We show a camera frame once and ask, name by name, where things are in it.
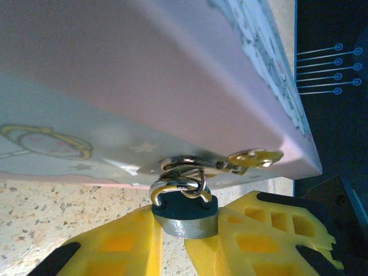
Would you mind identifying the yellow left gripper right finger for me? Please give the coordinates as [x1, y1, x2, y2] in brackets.
[183, 189, 344, 276]

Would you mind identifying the small silver padlock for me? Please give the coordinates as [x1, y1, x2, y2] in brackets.
[148, 169, 220, 240]

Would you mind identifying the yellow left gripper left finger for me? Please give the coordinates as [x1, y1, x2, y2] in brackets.
[27, 205, 163, 276]

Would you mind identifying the pastel cartoon tin box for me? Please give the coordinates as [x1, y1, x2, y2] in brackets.
[0, 0, 323, 189]

